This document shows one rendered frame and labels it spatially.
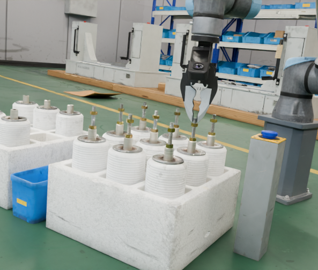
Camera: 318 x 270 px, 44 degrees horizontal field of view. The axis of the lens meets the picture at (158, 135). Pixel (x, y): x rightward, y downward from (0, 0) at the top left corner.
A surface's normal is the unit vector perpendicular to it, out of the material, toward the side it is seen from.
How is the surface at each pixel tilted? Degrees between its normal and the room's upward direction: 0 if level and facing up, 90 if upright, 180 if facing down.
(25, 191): 92
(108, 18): 90
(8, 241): 0
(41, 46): 90
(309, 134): 90
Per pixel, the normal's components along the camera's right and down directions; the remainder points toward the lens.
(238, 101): -0.75, 0.07
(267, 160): -0.53, 0.12
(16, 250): 0.10, -0.97
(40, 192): 0.83, 0.23
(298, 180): 0.66, 0.22
